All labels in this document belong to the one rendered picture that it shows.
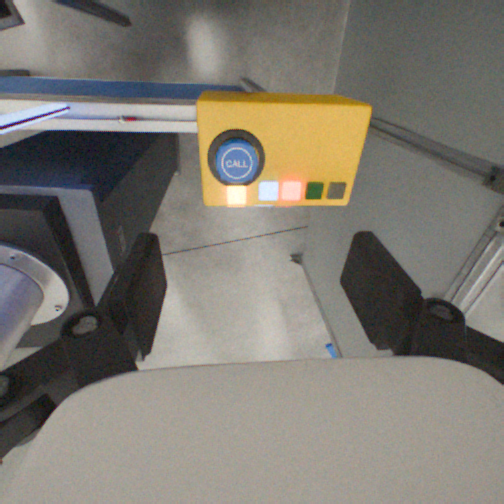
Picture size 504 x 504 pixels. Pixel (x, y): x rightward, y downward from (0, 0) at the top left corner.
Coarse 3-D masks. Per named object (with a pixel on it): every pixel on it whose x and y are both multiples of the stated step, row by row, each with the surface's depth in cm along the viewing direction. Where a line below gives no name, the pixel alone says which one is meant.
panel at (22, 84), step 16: (0, 80) 80; (16, 80) 83; (32, 80) 85; (48, 80) 88; (64, 80) 91; (80, 80) 93; (96, 80) 96; (112, 80) 98; (112, 96) 60; (128, 96) 61; (144, 96) 62; (160, 96) 63; (176, 96) 65; (192, 96) 66
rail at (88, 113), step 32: (0, 96) 41; (32, 96) 42; (64, 96) 44; (96, 96) 45; (32, 128) 41; (64, 128) 41; (96, 128) 42; (128, 128) 42; (160, 128) 43; (192, 128) 43
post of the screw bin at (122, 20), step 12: (48, 0) 56; (60, 0) 58; (72, 0) 60; (84, 0) 68; (96, 0) 73; (84, 12) 70; (96, 12) 72; (108, 12) 80; (120, 12) 90; (120, 24) 93
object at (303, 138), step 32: (224, 96) 25; (256, 96) 26; (288, 96) 27; (320, 96) 28; (224, 128) 24; (256, 128) 24; (288, 128) 24; (320, 128) 25; (352, 128) 25; (288, 160) 26; (320, 160) 26; (352, 160) 27; (224, 192) 27; (256, 192) 28
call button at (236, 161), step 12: (228, 144) 24; (240, 144) 24; (216, 156) 24; (228, 156) 24; (240, 156) 24; (252, 156) 25; (216, 168) 25; (228, 168) 25; (240, 168) 25; (252, 168) 25; (228, 180) 26; (240, 180) 26
